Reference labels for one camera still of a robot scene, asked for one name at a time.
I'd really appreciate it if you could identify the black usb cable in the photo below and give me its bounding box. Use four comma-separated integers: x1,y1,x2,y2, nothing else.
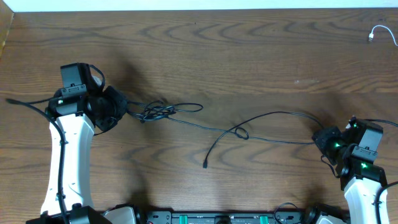
126,99,326,169

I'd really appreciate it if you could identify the white usb cable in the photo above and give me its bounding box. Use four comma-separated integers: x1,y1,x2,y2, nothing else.
368,24,398,47

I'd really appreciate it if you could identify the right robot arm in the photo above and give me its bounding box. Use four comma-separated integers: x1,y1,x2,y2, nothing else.
312,116,397,223

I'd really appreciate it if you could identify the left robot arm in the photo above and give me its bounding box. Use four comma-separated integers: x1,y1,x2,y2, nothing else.
31,63,127,223

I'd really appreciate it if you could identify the cardboard box edge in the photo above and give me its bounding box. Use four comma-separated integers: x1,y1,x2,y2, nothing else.
0,0,14,55

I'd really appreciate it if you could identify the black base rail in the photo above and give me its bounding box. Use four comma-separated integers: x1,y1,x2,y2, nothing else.
102,202,351,224

